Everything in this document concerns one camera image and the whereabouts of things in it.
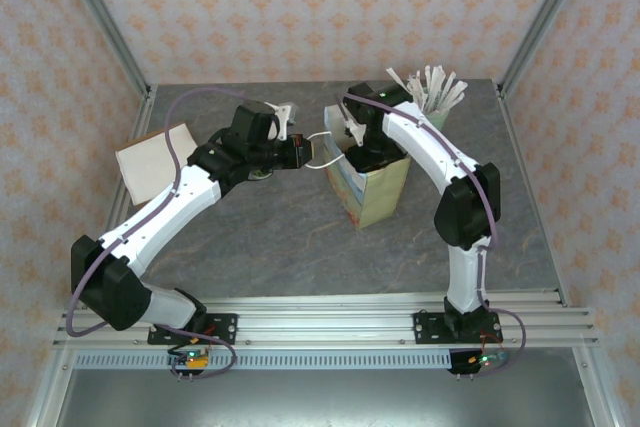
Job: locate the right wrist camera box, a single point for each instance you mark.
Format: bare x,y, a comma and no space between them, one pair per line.
356,132

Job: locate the aluminium table side rail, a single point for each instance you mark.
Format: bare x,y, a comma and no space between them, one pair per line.
40,409
597,387

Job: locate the stack of paper napkins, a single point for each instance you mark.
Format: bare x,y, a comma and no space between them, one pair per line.
145,167

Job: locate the stack of paper cups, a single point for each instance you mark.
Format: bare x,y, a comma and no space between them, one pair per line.
261,176

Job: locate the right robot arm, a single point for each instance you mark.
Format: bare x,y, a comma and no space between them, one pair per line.
430,142

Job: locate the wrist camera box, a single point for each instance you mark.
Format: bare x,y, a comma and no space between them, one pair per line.
356,132
284,114

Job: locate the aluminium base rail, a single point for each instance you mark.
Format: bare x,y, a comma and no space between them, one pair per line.
325,319

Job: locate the green straw holder cup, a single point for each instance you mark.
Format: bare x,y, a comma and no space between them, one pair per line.
440,119

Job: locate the grey metal panel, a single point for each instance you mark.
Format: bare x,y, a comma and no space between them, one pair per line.
325,402

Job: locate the printed paper gift bag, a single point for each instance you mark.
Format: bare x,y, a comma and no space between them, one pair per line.
380,197

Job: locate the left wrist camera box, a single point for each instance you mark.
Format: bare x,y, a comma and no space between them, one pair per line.
284,114

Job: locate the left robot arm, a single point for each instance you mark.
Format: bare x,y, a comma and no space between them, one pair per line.
165,217

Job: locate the paper wrapped straw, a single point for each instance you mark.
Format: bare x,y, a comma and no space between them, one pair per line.
428,79
460,89
397,78
450,84
439,79
415,86

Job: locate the aluminium frame post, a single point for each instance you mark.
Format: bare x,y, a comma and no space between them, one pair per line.
544,17
105,17

